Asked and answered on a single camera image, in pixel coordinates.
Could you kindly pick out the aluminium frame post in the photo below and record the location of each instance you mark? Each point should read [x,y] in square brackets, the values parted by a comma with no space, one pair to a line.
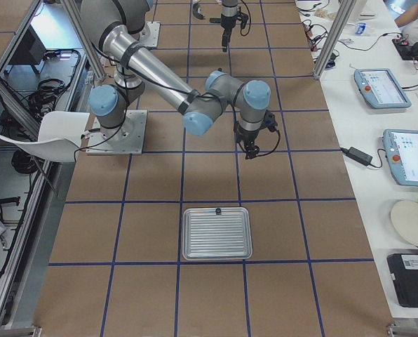
[345,10]

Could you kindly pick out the far teach pendant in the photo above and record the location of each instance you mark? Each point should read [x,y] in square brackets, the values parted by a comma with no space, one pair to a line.
[380,89]

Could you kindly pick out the near teach pendant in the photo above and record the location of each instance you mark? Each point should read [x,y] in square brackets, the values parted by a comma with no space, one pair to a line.
[401,148]

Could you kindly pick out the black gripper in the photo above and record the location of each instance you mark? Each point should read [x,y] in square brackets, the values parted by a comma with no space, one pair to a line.
[248,137]
[226,22]

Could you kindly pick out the teach pendant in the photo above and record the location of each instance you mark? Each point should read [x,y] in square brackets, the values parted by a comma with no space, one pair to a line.
[380,89]
[401,148]

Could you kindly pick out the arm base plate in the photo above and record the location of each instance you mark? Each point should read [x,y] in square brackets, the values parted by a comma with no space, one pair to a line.
[129,139]
[149,36]

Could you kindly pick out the white round plate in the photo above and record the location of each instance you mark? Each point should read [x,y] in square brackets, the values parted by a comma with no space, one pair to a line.
[404,218]

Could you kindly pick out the black box with label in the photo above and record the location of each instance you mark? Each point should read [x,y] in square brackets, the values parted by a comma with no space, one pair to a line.
[403,268]

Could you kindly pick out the white chair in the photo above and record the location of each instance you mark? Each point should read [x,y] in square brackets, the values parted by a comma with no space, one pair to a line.
[59,136]

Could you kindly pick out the black power adapter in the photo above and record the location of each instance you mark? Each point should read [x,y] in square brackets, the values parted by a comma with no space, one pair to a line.
[362,157]

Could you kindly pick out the olive brake shoe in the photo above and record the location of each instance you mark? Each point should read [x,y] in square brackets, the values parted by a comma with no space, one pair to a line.
[197,11]

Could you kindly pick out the silver ribbed metal tray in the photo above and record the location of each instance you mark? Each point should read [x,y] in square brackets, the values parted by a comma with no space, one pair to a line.
[211,236]

